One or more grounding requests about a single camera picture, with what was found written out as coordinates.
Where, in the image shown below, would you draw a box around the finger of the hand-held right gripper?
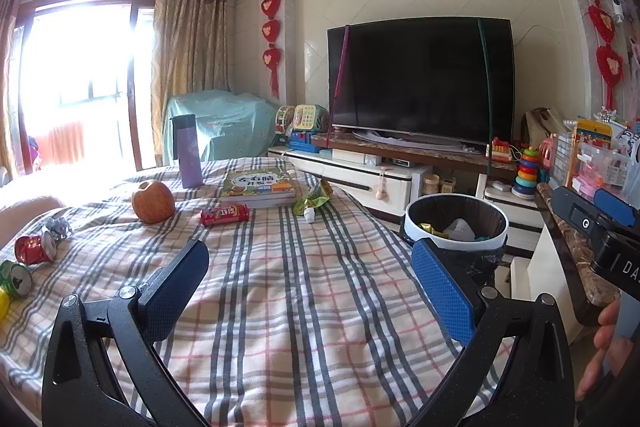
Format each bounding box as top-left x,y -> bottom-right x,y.
551,186 -> 610,235
595,188 -> 635,228

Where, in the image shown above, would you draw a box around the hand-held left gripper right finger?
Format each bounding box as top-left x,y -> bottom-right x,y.
407,238 -> 576,427

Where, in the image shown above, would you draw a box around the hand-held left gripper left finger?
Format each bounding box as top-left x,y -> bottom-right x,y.
42,239 -> 210,427

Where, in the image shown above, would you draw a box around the white round trash bin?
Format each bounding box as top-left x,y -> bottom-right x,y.
400,194 -> 510,278

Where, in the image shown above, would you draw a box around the person's right hand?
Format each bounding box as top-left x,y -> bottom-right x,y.
575,299 -> 640,403

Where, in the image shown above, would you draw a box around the clear plastic toy drawers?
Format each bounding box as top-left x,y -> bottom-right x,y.
550,117 -> 640,198

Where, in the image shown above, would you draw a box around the red snack packet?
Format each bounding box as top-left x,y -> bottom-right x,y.
201,205 -> 249,228

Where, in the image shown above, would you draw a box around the apple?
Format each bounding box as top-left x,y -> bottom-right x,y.
132,180 -> 176,225

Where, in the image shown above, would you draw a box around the brown bag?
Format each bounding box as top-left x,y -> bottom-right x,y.
520,107 -> 566,152

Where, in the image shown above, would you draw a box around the red toy piano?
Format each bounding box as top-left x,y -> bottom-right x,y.
491,137 -> 518,165

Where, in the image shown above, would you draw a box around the plaid blanket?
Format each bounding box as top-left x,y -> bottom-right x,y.
0,157 -> 516,427

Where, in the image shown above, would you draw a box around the children's picture book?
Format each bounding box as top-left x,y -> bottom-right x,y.
218,170 -> 297,209

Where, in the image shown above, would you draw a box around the purple drink bottle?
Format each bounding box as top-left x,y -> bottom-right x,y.
170,113 -> 205,189

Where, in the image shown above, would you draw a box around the crumpled foil ball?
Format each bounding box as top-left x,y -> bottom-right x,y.
42,217 -> 73,240

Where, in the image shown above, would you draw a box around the white tv cabinet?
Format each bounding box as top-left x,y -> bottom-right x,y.
267,144 -> 546,253

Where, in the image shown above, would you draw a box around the brown marble tv shelf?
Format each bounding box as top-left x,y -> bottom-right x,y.
311,134 -> 516,180

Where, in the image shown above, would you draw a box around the crushed red drink can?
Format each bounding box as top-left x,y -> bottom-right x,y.
14,229 -> 58,266

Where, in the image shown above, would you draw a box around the crushed green drink can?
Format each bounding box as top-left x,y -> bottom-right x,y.
0,260 -> 33,299

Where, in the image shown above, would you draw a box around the teal cloth covered furniture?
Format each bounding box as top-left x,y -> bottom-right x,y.
162,89 -> 278,162

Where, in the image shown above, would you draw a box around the orange hanging cloth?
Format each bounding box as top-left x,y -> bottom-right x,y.
47,122 -> 85,165

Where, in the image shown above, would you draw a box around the blue toy cash register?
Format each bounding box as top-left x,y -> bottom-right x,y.
290,132 -> 321,152

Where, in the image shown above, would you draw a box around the yellow green wheel toy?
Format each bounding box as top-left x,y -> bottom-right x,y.
275,105 -> 297,135

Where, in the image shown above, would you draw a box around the black flat television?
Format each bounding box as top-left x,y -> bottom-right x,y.
327,17 -> 516,145

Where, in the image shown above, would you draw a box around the toy telephone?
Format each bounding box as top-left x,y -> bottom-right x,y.
292,104 -> 329,134

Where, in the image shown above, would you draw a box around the large window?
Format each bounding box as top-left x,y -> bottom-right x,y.
15,0 -> 156,178

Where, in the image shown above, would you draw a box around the rainbow stacking ring toy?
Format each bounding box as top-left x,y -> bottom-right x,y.
511,147 -> 542,200

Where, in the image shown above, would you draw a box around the long red heart decoration string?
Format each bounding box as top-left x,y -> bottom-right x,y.
560,0 -> 626,108

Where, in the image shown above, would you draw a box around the short red heart decoration string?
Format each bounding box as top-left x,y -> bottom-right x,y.
261,0 -> 282,98

